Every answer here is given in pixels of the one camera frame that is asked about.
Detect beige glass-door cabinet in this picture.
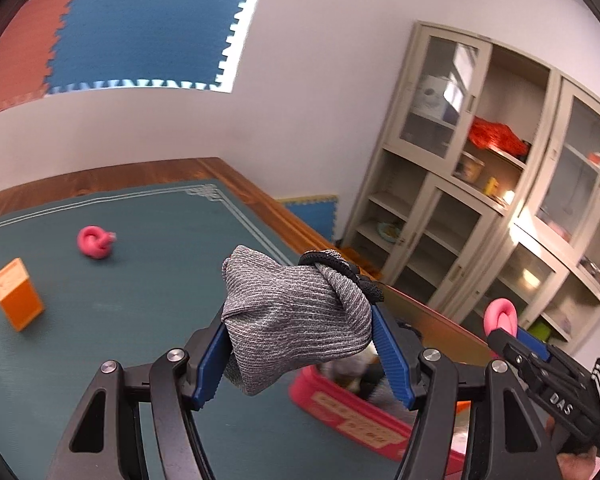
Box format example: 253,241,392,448
341,20,600,346

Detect green desk mat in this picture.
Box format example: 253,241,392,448
0,180,421,480

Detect small blue foam mat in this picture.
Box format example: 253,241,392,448
278,194,340,243

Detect orange foam wall mat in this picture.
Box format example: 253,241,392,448
0,0,98,121

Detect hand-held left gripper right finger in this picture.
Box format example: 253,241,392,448
372,305,563,480

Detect red plastic bin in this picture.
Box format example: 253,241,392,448
288,345,471,480

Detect grey sock with black cuff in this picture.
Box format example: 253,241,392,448
221,245,385,397

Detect blue foam wall mat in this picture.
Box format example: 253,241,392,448
45,0,268,93

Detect red mesh bag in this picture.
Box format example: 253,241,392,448
467,116,529,156

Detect small orange box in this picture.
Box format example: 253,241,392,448
0,258,45,332

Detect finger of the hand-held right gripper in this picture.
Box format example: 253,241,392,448
512,327,596,386
487,329,600,441

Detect person's right hand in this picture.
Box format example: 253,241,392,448
557,452,600,480

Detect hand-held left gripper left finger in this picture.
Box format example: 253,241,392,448
47,312,231,480

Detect white paper roll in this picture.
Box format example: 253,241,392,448
412,74,456,121

